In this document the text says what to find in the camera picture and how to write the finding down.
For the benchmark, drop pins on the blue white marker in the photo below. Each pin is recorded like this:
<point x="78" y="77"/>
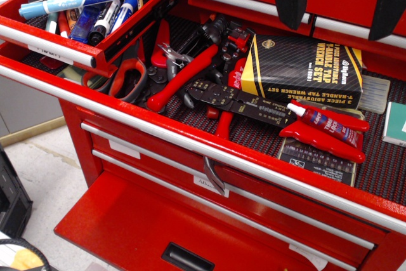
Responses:
<point x="126" y="10"/>

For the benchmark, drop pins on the black plastic crate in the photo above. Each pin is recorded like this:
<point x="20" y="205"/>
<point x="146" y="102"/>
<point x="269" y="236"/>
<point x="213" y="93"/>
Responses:
<point x="16" y="205"/>

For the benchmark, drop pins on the yellow sponge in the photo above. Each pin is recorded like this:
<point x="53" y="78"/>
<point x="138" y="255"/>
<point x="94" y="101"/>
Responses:
<point x="25" y="259"/>

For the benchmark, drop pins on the red thin pen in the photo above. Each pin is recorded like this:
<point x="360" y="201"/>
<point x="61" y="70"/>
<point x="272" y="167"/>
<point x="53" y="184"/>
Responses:
<point x="63" y="25"/>

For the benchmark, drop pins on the small open red drawer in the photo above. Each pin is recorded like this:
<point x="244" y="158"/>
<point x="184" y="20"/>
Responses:
<point x="21" y="37"/>

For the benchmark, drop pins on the green thin marker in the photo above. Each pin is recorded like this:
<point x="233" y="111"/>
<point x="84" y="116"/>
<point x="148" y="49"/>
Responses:
<point x="51" y="23"/>

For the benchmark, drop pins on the clear plastic bit box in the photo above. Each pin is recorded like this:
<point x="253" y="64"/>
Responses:
<point x="375" y="93"/>

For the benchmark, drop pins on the red grey handled scissors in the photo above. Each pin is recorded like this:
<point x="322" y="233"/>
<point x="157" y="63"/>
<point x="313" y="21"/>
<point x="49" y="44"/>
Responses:
<point x="130" y="78"/>

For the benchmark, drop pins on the black yellow tap wrench box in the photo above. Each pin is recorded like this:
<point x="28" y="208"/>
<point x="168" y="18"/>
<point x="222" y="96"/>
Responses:
<point x="285" y="68"/>

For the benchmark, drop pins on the light blue marker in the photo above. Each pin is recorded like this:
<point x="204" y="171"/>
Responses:
<point x="32" y="10"/>

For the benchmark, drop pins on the black capped white marker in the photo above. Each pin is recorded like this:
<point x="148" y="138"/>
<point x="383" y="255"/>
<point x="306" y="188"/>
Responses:
<point x="103" y="23"/>

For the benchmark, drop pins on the blue translucent lighter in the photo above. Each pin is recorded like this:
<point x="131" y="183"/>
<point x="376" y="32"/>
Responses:
<point x="85" y="23"/>

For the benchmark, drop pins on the red tool chest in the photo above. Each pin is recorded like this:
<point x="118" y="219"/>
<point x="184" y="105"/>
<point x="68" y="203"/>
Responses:
<point x="156" y="180"/>

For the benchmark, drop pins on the small red flush cutters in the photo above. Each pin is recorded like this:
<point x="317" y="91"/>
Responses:
<point x="162" y="50"/>

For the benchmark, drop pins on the green white box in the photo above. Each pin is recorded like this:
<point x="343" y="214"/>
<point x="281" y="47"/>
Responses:
<point x="394" y="125"/>

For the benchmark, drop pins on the red handled crimper pliers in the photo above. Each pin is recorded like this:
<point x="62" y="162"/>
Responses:
<point x="215" y="47"/>

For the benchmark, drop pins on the red threadlocker glue bottle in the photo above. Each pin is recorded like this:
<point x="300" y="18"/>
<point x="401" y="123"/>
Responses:
<point x="329" y="126"/>

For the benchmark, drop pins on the metal pliers tip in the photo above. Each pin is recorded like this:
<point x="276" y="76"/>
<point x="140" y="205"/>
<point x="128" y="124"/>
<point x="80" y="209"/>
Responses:
<point x="210" y="172"/>

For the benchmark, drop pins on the black crimping tool red handles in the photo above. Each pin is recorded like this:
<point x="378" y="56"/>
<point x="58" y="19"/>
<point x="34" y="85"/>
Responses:
<point x="234" y="100"/>

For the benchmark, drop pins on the large open red drawer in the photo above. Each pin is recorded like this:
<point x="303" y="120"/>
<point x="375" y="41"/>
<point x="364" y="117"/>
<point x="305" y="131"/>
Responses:
<point x="248" y="158"/>

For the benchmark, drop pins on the red screwdriver handle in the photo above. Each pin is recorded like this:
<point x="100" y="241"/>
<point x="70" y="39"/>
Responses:
<point x="234" y="77"/>

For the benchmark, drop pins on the drill bit set case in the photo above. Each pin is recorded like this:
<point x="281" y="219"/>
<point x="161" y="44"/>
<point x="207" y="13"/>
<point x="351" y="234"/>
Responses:
<point x="314" y="150"/>

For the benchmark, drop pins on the open bottom red drawer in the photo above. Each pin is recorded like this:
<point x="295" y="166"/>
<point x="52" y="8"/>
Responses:
<point x="131" y="223"/>

